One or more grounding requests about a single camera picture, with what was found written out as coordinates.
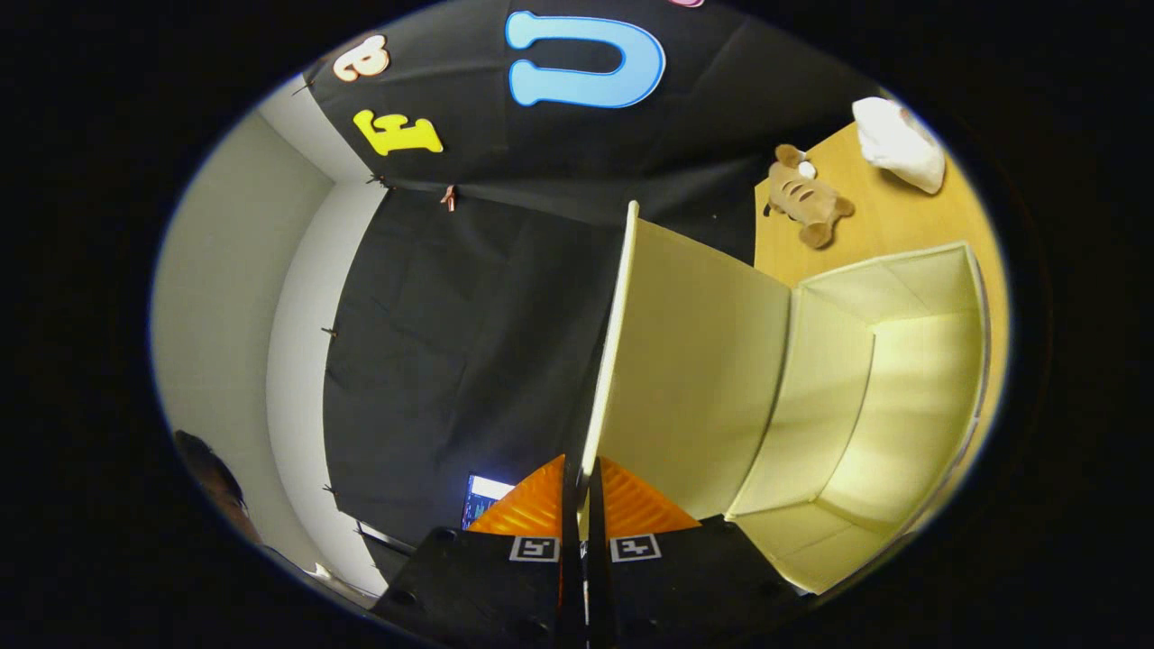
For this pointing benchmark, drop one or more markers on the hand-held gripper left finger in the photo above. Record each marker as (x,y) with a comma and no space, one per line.
(487,586)

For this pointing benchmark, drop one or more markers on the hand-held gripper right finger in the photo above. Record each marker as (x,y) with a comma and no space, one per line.
(685,577)

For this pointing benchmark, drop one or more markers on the grey cream fabric storage box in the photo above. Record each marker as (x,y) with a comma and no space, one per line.
(703,379)

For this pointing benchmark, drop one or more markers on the computer monitor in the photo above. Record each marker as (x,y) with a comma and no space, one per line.
(482,505)

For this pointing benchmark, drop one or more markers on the black backdrop cloth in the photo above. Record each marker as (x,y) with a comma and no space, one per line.
(451,315)

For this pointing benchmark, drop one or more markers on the person's head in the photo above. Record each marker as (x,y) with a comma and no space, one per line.
(212,473)

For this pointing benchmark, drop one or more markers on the red cloth clip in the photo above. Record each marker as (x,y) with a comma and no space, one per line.
(449,196)

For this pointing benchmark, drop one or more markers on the brown striped plush toy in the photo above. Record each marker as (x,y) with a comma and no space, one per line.
(807,203)

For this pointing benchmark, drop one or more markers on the row of dark cloth clips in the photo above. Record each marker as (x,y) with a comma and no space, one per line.
(376,179)

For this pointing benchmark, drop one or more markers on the white plush toy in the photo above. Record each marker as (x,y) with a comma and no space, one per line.
(902,144)

